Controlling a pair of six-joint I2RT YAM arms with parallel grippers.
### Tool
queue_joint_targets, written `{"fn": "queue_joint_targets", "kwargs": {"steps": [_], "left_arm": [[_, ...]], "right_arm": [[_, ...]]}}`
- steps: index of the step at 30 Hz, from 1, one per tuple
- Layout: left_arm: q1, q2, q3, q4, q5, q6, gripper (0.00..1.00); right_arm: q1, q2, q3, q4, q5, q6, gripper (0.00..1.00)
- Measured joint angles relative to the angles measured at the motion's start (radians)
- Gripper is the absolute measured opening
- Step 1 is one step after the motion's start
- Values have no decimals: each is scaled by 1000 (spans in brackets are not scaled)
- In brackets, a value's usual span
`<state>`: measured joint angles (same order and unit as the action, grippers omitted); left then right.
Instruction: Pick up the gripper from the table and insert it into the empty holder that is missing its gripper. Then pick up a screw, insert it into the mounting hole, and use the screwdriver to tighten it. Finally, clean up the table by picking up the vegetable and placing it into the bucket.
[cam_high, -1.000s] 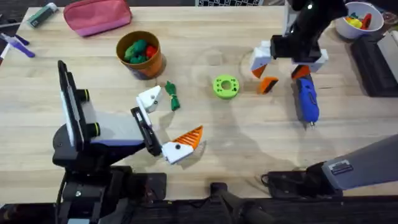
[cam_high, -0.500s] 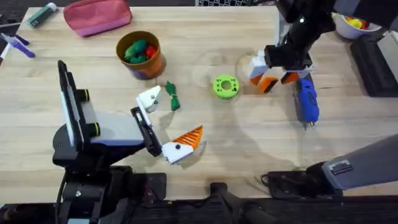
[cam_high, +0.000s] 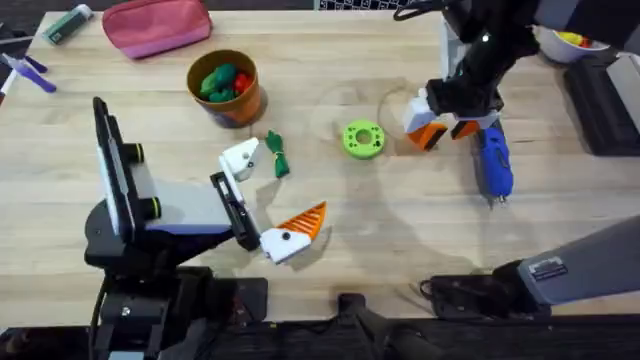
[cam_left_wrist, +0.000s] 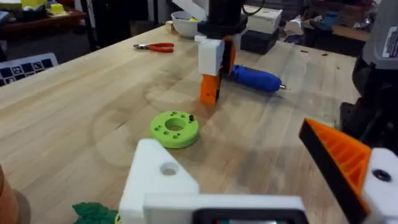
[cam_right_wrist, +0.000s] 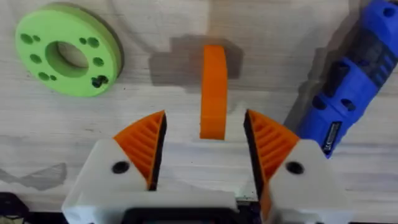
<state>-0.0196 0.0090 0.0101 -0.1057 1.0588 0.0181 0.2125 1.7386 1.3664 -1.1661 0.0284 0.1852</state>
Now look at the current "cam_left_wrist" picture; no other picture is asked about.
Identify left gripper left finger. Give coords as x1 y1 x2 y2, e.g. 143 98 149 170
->
119 138 200 224

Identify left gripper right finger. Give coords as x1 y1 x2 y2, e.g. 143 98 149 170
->
298 118 398 224

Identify blue electric screwdriver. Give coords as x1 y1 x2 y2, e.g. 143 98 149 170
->
229 64 290 93

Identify green toy vegetable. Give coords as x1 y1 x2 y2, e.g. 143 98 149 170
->
72 202 121 224

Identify brown bucket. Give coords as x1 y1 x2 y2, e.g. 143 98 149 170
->
0 164 20 224

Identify black box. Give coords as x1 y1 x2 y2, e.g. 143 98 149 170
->
240 27 280 55

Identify white bowl with toys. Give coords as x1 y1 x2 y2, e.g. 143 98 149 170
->
170 11 200 39

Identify green disc with holes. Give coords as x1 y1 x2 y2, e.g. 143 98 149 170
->
150 110 200 149

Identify white cardboard box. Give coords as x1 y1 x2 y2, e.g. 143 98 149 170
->
244 5 284 35

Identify yellow-green toy block heap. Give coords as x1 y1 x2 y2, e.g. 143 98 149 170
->
20 0 68 16

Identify black and white marker board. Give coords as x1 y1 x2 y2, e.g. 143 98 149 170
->
0 52 59 88

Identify dark wooden side table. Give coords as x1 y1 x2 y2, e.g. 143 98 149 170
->
0 6 87 40

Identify black cable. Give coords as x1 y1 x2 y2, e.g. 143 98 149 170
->
241 0 266 17

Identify red handled pliers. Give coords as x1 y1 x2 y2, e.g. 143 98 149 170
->
132 42 175 54

